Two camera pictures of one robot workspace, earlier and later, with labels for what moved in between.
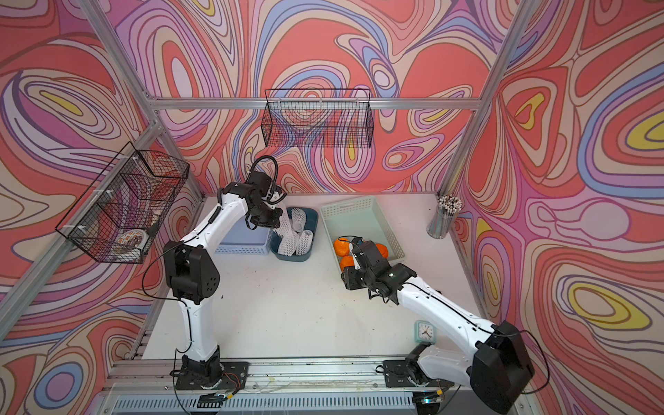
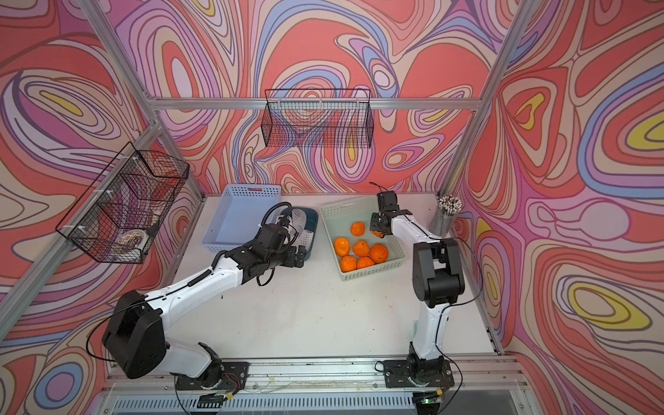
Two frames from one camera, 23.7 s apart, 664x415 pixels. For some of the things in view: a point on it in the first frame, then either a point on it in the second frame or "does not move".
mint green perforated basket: [362, 218] does not move
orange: [347, 261] does not move
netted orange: [341, 246] does not move
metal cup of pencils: [447, 208] does not move
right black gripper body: [359, 279] to [376, 222]
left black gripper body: [265, 216] to [285, 257]
